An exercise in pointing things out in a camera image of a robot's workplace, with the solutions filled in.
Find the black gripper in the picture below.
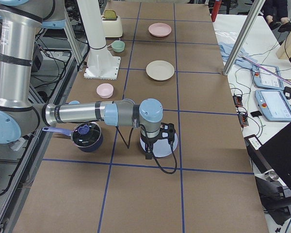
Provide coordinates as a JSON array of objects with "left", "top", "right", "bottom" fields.
[{"left": 145, "top": 122, "right": 175, "bottom": 160}]

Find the light blue plate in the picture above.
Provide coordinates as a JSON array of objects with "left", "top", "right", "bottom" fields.
[{"left": 140, "top": 134, "right": 178, "bottom": 158}]

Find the pink plate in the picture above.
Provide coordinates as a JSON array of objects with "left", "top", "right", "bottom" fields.
[{"left": 148, "top": 23, "right": 172, "bottom": 37}]

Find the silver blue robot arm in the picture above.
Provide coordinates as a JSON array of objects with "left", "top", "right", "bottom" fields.
[{"left": 0, "top": 0, "right": 175, "bottom": 159}]

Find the dark blue pot with lid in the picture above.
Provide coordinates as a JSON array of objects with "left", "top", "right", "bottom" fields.
[{"left": 42, "top": 122, "right": 103, "bottom": 152}]

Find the pink bowl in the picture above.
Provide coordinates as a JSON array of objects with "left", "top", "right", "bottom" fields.
[{"left": 96, "top": 83, "right": 114, "bottom": 99}]

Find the beige plate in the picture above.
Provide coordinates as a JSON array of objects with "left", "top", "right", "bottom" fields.
[{"left": 145, "top": 60, "right": 175, "bottom": 81}]

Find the orange circuit board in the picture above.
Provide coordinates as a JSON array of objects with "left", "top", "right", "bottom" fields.
[
  {"left": 233, "top": 95, "right": 243, "bottom": 107},
  {"left": 238, "top": 112, "right": 249, "bottom": 128}
]

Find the green bowl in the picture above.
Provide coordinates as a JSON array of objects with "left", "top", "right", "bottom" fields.
[{"left": 111, "top": 40, "right": 125, "bottom": 53}]

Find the small metal cup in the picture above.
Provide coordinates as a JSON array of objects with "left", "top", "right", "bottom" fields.
[{"left": 265, "top": 170, "right": 279, "bottom": 183}]

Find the black laptop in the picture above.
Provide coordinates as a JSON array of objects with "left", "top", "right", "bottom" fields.
[{"left": 244, "top": 122, "right": 291, "bottom": 189}]

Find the cream toaster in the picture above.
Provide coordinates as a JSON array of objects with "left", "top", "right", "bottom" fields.
[{"left": 101, "top": 9, "right": 123, "bottom": 38}]

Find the lower teach pendant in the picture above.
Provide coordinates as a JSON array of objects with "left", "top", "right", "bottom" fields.
[{"left": 255, "top": 89, "right": 291, "bottom": 122}]

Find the teach pendant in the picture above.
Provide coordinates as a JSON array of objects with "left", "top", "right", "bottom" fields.
[
  {"left": 251, "top": 65, "right": 284, "bottom": 90},
  {"left": 255, "top": 89, "right": 291, "bottom": 122}
]

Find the light blue cloth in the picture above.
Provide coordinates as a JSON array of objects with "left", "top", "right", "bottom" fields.
[{"left": 218, "top": 42, "right": 257, "bottom": 70}]

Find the upper teach pendant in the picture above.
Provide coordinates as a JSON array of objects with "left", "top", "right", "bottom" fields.
[{"left": 251, "top": 65, "right": 284, "bottom": 90}]

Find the red cylinder bottle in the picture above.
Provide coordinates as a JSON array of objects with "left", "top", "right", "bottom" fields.
[{"left": 211, "top": 0, "right": 222, "bottom": 22}]

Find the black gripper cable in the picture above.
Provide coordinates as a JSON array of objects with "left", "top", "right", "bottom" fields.
[{"left": 145, "top": 135, "right": 178, "bottom": 174}]

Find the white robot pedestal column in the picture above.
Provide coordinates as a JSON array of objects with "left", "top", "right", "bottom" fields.
[{"left": 77, "top": 0, "right": 121, "bottom": 80}]

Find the aluminium frame post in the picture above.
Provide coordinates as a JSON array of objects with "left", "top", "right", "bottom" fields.
[{"left": 223, "top": 0, "right": 265, "bottom": 76}]

